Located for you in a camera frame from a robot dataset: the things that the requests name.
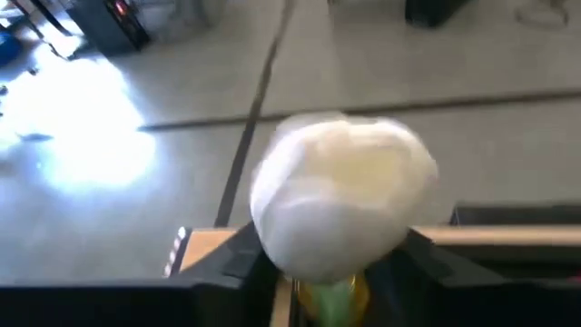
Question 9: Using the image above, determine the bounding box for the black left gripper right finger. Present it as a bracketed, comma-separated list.
[362, 229, 581, 327]

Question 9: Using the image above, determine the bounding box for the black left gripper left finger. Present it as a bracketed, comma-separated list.
[0, 221, 281, 327]

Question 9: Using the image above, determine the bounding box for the yellow textured glass vase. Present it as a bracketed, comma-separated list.
[294, 271, 371, 327]

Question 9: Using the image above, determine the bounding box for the striped floor edge strip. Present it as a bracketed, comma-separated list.
[162, 225, 190, 278]

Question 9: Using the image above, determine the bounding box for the black floor box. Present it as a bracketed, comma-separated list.
[405, 0, 471, 28]

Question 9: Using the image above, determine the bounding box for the black equipment case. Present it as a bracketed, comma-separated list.
[67, 0, 152, 58]

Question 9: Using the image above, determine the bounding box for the blue floor object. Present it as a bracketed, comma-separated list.
[0, 30, 23, 67]

